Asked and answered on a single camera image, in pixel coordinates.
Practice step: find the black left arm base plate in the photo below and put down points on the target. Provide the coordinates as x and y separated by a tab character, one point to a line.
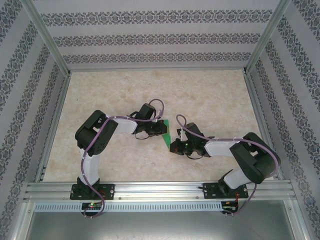
108	191

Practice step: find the aluminium side rail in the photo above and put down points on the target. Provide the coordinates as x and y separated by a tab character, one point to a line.
263	125
53	125

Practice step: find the grey metal shelf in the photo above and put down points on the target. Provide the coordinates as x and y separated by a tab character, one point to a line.
160	225

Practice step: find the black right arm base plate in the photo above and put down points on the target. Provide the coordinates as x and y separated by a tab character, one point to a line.
210	191

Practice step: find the aluminium mounting rail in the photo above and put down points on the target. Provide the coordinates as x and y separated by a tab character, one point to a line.
157	190

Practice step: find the green paper sheet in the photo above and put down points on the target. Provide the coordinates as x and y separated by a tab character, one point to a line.
167	138

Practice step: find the aluminium frame post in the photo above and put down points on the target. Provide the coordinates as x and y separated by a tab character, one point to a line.
47	40
267	37

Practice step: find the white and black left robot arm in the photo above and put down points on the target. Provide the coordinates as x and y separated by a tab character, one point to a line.
125	125

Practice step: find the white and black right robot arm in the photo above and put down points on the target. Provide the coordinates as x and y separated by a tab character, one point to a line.
220	148

